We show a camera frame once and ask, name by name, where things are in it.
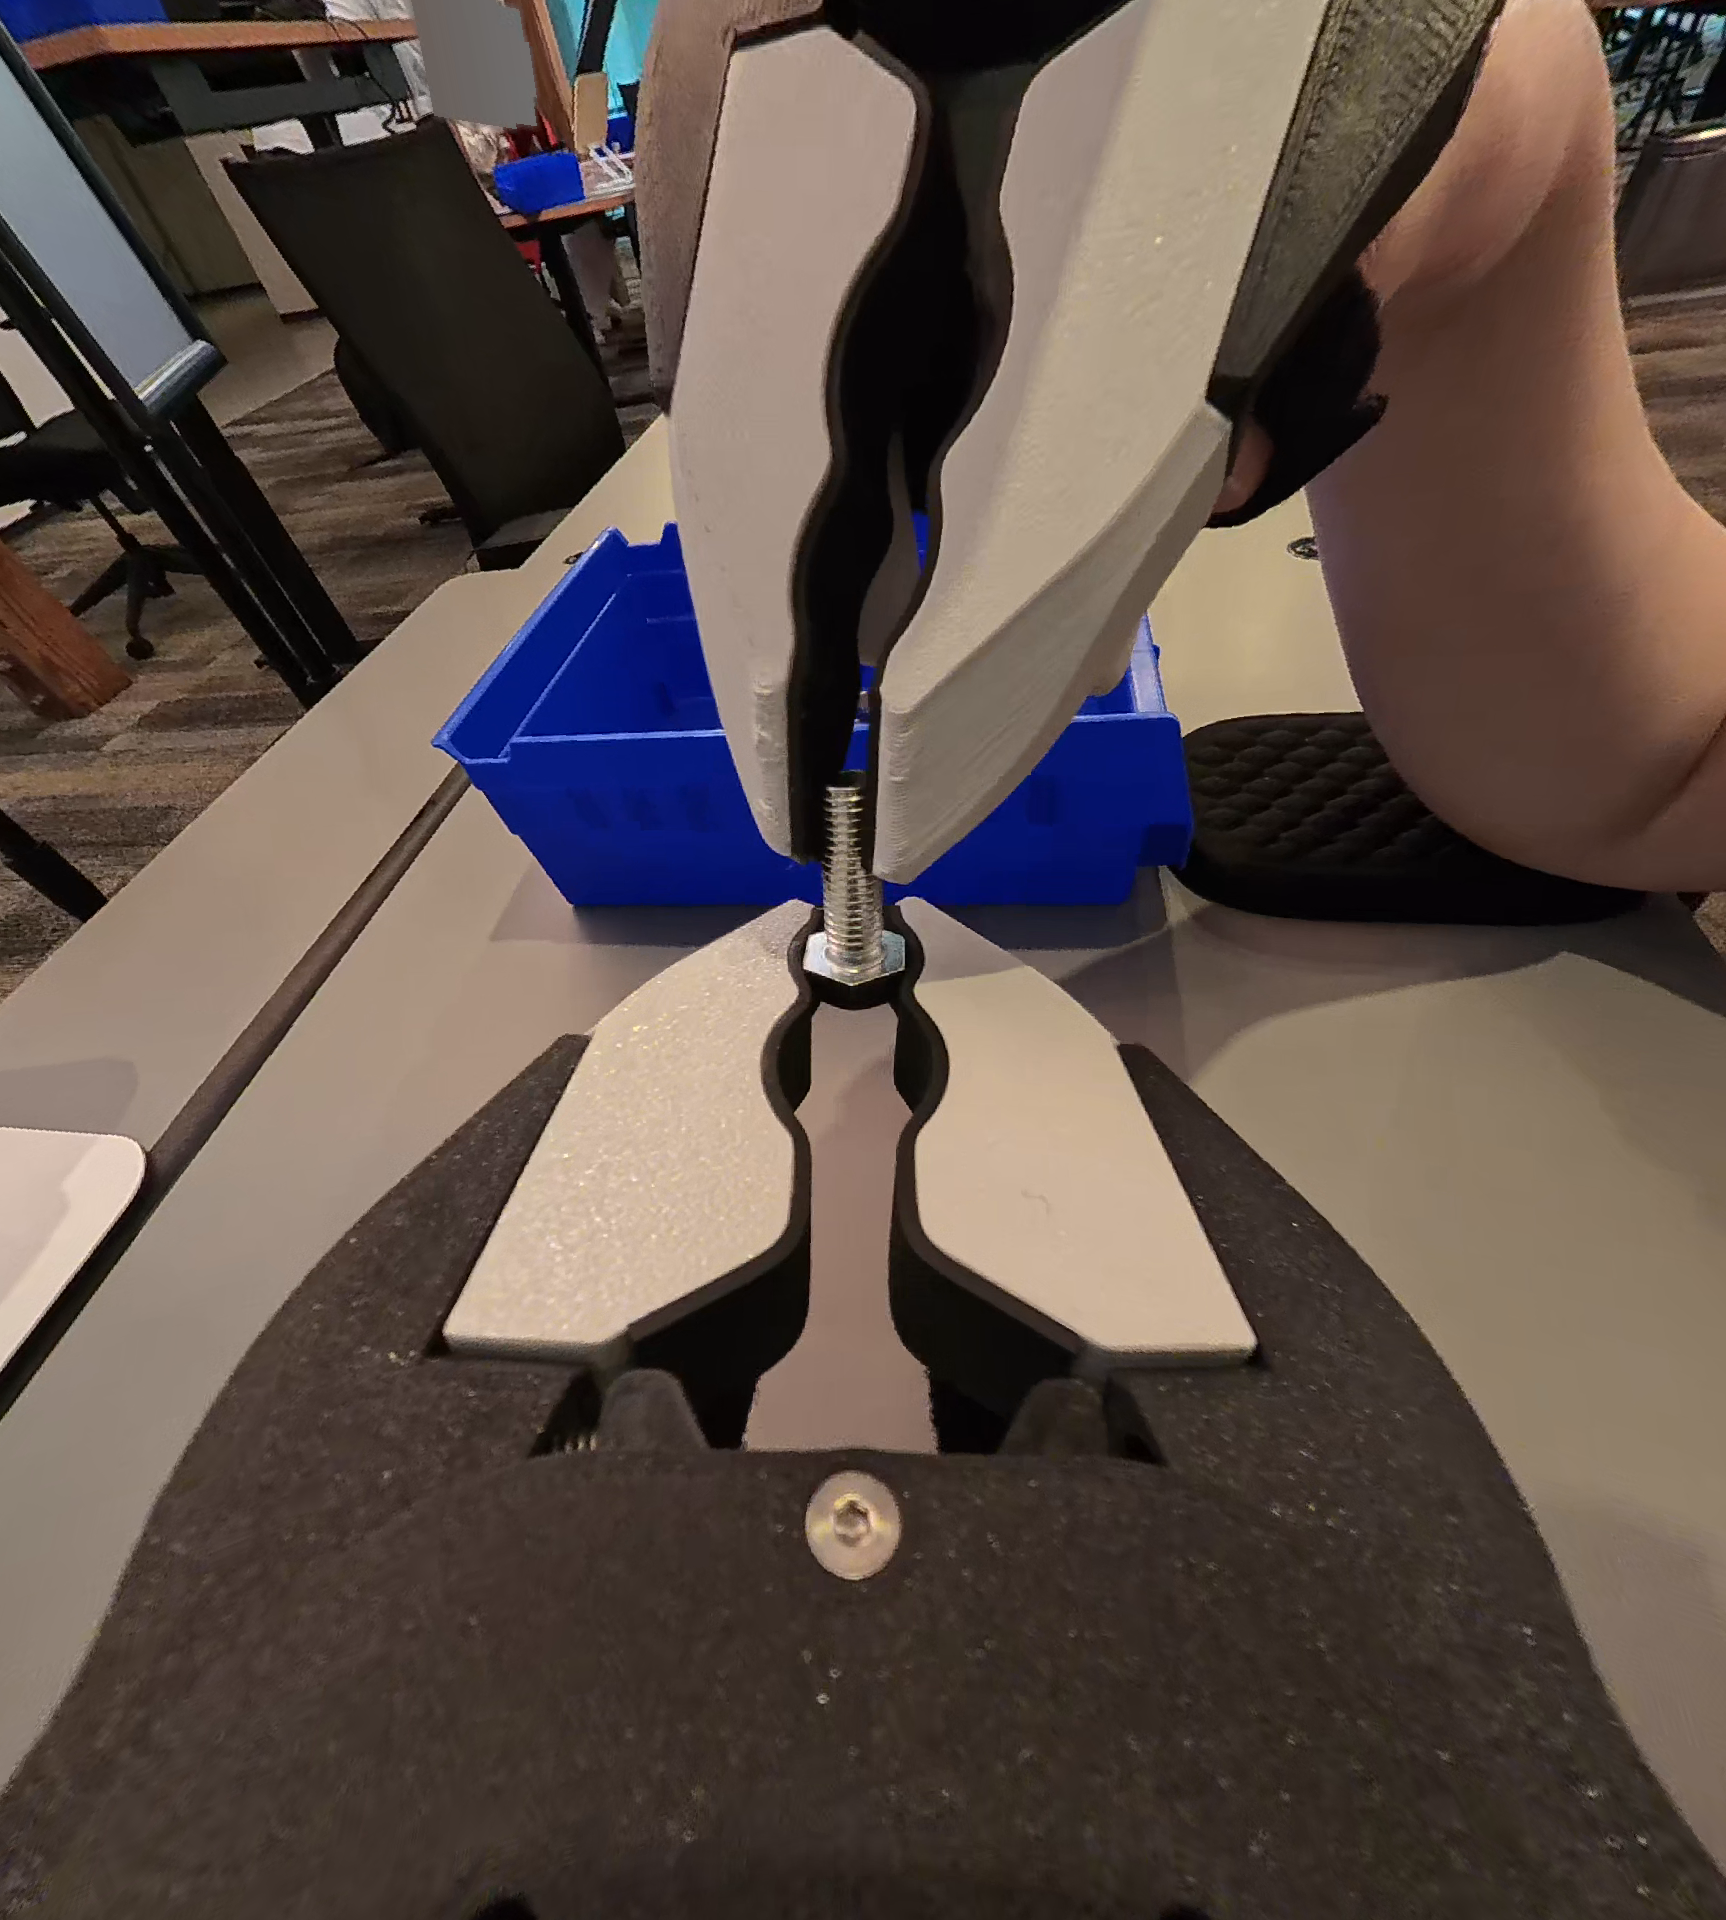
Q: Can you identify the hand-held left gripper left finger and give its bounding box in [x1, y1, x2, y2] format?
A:
[441, 901, 824, 1375]

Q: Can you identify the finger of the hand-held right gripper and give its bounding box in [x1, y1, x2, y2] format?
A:
[863, 0, 1338, 888]
[668, 27, 940, 864]

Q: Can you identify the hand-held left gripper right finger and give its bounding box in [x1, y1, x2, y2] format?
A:
[885, 896, 1262, 1380]

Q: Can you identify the large steel hex nut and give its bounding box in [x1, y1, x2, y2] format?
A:
[800, 921, 916, 1015]

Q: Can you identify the short thick steel bolt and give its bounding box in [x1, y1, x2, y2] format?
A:
[818, 768, 885, 967]

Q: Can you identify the blue plastic bin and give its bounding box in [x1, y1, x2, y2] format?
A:
[435, 523, 1196, 912]

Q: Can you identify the person's right forearm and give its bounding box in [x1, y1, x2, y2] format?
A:
[1313, 285, 1726, 890]

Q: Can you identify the person's right hand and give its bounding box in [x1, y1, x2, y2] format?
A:
[1365, 0, 1622, 303]

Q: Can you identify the small blue bin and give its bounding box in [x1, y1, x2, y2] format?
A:
[492, 150, 641, 213]

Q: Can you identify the grey trash can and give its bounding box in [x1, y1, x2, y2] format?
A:
[1613, 113, 1726, 303]

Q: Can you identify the black mesh pad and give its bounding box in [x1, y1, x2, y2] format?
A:
[1183, 711, 1653, 929]

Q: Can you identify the black round-base sign stand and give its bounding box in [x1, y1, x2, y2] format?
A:
[128, 344, 362, 708]

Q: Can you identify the wooden top desk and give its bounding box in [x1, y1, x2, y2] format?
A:
[22, 18, 422, 144]

